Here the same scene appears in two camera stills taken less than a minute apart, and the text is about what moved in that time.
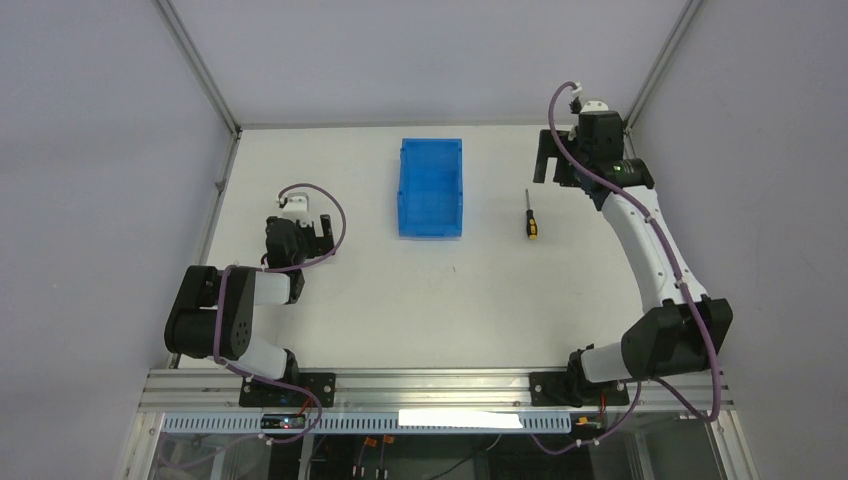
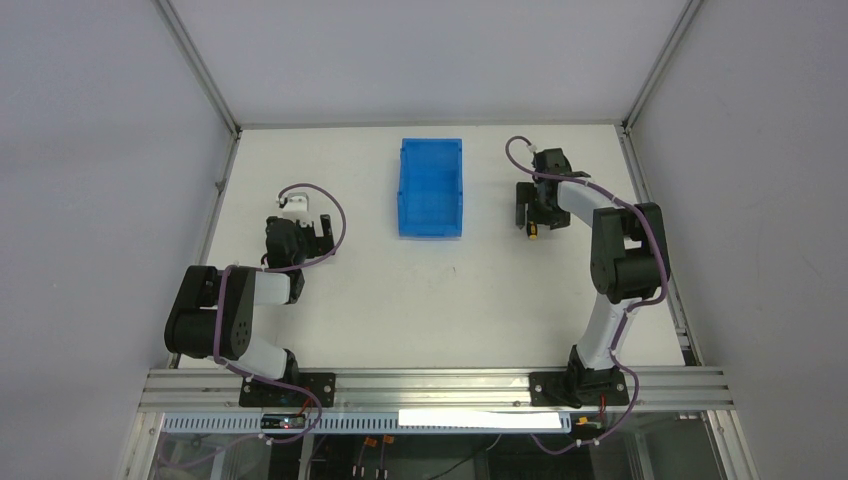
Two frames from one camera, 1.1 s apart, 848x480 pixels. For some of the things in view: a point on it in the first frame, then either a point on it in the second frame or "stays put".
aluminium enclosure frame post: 661,65 stays put
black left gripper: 317,243 stays put
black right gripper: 556,157 -> 530,204
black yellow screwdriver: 531,224 stays put
